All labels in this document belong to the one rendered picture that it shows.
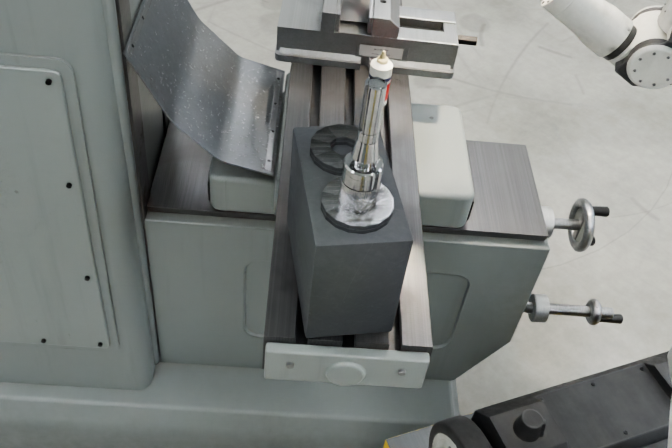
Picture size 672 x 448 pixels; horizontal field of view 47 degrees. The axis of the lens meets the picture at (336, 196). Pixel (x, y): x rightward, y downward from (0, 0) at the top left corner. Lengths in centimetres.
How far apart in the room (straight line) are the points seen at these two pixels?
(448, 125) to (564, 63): 186
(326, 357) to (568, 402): 56
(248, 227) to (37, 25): 54
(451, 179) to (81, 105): 67
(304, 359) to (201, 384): 80
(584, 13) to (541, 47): 221
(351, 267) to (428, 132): 66
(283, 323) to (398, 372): 17
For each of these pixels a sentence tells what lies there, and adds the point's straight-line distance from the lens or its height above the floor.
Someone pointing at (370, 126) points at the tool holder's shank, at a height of 123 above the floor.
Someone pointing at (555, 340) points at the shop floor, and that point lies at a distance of 230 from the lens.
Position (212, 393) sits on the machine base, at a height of 20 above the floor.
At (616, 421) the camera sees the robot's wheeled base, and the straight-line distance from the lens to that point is 147.
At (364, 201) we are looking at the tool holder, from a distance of 90.
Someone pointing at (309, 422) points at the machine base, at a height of 18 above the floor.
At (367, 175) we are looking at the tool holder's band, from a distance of 87.
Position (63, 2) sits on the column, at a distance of 118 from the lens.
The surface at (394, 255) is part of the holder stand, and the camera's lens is 93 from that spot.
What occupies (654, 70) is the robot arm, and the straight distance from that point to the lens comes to 126.
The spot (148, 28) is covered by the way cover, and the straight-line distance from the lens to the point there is 134.
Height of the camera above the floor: 175
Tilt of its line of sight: 44 degrees down
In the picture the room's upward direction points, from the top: 7 degrees clockwise
